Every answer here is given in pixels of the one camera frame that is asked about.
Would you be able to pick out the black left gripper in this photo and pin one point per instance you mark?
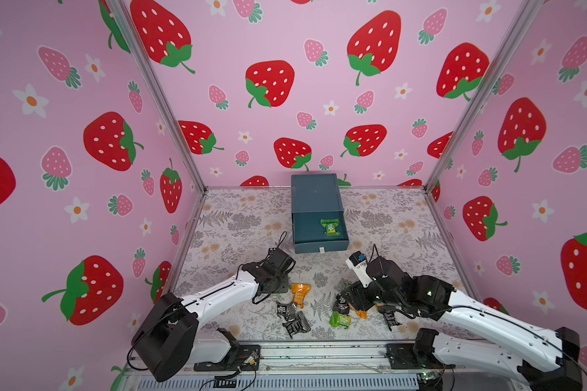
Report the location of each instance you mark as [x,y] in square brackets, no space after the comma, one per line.
[284,278]

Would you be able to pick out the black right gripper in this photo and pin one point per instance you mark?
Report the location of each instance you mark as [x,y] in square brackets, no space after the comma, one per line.
[350,299]

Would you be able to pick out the green cookie packet bottom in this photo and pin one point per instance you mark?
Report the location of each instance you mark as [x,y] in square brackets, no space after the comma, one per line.
[338,320]

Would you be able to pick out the green cookie packet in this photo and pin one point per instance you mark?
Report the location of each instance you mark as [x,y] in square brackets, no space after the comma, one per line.
[338,320]
[331,227]

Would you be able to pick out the teal drawer cabinet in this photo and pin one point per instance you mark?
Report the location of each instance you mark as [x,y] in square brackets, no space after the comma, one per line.
[315,197]

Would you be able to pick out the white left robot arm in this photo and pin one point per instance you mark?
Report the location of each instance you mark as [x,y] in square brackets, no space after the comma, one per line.
[170,336]

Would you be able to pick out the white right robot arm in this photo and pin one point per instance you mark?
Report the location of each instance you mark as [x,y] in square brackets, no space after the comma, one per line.
[541,358]

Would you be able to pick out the black cookie packet right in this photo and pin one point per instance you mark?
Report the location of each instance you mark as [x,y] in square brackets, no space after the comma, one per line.
[389,315]

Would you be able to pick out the black cookie packet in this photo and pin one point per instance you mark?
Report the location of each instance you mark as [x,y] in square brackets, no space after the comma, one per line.
[341,305]
[298,325]
[287,311]
[389,315]

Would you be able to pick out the orange cookie packet left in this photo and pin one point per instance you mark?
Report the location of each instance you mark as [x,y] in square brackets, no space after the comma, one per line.
[300,291]

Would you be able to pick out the orange cookie packet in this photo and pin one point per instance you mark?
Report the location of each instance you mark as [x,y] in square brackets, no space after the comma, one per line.
[360,314]
[300,291]

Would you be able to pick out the orange cookie packet centre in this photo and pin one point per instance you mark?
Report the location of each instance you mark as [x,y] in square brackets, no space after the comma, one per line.
[360,314]

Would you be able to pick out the black cookie packet left upper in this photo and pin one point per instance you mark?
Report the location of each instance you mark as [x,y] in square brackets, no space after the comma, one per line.
[287,311]

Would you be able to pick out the black cookie packet centre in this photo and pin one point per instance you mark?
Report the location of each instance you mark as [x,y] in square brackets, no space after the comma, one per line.
[341,305]

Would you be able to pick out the black cookie packet left lower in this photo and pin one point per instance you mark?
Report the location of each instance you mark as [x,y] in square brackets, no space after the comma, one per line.
[298,325]

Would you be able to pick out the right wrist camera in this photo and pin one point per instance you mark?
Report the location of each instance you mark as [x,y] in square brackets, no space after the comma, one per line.
[358,262]

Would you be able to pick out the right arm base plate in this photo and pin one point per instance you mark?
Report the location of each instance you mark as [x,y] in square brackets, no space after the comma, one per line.
[418,354]

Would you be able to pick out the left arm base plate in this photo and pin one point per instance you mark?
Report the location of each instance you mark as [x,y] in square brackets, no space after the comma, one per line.
[235,354]

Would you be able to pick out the aluminium front rail frame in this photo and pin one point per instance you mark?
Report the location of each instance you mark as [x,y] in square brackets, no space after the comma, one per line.
[320,365]

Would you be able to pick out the aluminium corner post left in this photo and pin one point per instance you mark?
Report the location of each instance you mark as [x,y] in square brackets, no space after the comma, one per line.
[127,28]

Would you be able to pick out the aluminium corner post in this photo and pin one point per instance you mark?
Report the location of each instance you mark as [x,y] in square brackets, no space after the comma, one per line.
[520,25]
[127,28]

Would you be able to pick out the aluminium corner post right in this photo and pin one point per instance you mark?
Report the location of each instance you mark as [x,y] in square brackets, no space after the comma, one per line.
[520,25]

